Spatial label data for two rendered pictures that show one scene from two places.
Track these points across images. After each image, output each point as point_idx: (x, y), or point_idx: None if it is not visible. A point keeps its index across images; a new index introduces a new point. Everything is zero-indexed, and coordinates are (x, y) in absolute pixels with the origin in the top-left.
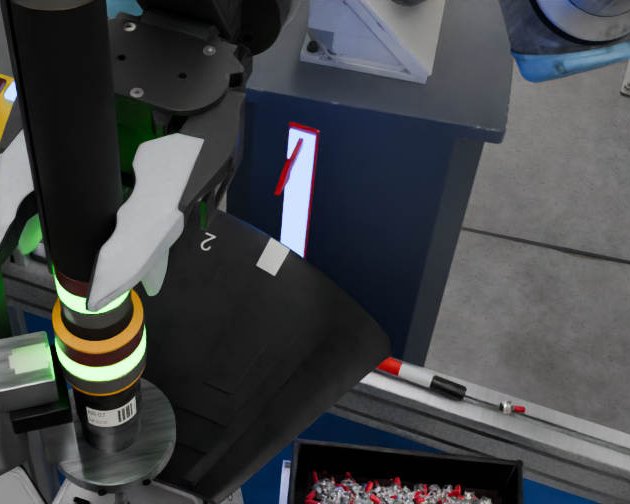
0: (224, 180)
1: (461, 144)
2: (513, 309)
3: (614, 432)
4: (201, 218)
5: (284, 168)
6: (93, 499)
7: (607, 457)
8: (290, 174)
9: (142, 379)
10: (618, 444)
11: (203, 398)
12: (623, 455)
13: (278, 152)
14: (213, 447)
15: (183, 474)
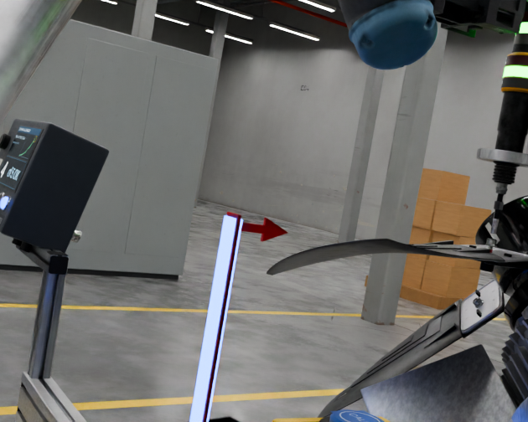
0: (455, 28)
1: None
2: None
3: (61, 421)
4: (475, 30)
5: (271, 222)
6: (501, 255)
7: (82, 421)
8: (261, 234)
9: (485, 148)
10: (68, 419)
11: (418, 244)
12: (74, 418)
13: None
14: (427, 244)
15: (450, 244)
